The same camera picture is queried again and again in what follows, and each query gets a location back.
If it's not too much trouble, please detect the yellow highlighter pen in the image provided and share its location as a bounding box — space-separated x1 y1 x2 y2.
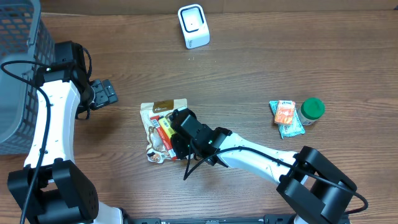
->
159 117 175 139

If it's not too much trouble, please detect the brown snack pouch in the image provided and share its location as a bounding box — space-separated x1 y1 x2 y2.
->
140 98 187 164

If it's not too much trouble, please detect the orange Kleenex tissue pack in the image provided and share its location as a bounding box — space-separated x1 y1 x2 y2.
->
274 100 295 125

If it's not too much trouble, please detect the teal wet wipes pack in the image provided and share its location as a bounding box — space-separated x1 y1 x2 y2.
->
269 100 305 139

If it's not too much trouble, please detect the green lid jar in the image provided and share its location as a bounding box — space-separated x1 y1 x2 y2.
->
298 98 325 126

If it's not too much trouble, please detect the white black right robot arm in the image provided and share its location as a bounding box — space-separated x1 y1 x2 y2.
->
169 108 357 223

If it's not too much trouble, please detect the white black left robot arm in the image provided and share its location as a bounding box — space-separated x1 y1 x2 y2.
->
7 41 129 224

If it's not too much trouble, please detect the white barcode scanner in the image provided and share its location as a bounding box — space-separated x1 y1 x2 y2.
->
177 4 210 49

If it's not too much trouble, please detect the dark grey mesh basket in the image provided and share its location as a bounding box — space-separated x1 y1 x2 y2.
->
0 0 57 155

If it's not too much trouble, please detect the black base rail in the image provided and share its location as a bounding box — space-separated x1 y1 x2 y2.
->
123 214 295 224

